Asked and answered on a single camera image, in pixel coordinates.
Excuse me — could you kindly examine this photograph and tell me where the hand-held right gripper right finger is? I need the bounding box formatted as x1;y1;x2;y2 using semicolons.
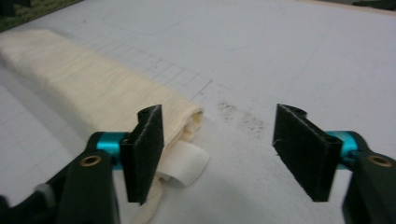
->
272;104;344;203

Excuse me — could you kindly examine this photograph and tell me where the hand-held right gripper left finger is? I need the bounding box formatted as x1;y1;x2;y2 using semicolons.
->
120;104;165;205

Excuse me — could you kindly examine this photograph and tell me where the cream egg print cloth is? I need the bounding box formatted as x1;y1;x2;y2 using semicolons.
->
0;29;210;224

